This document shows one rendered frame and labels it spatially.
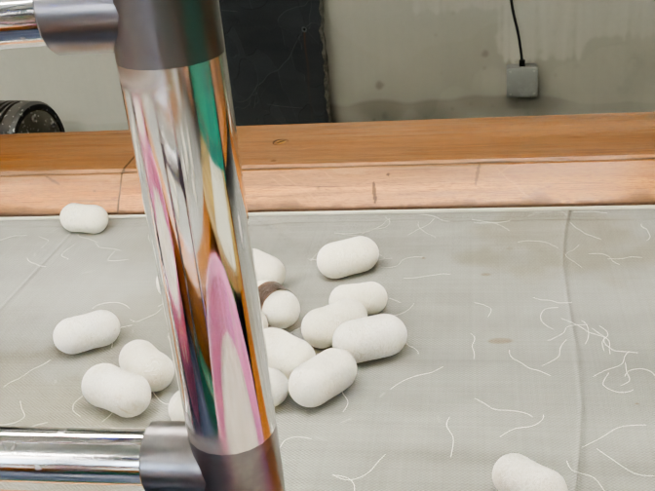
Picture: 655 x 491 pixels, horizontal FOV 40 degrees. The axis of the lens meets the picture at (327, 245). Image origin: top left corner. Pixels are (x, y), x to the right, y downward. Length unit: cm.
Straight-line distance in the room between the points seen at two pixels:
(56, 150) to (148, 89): 55
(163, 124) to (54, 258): 43
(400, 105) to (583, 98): 50
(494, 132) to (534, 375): 27
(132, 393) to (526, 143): 34
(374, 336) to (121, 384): 12
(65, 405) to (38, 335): 8
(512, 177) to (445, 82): 197
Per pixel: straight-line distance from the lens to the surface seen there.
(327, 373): 42
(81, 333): 49
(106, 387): 44
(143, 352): 46
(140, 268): 58
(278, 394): 42
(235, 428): 23
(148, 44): 19
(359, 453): 40
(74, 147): 74
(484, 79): 258
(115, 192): 67
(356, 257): 52
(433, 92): 259
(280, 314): 48
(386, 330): 45
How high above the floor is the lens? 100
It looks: 27 degrees down
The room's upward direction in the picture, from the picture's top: 5 degrees counter-clockwise
